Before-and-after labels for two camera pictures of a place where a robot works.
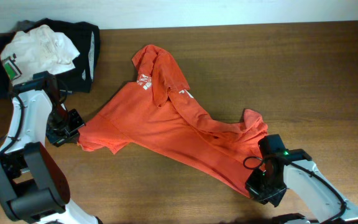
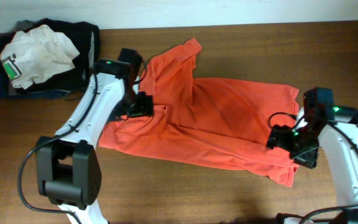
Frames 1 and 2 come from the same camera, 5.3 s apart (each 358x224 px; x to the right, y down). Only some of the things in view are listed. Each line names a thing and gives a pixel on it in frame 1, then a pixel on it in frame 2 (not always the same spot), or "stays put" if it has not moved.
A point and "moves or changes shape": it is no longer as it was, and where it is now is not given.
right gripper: [273, 198] to [309, 159]
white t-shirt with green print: [26, 53] stays put
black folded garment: [86, 38] stays put
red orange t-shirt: [157, 114] moves or changes shape
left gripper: [58, 140] to [146, 107]
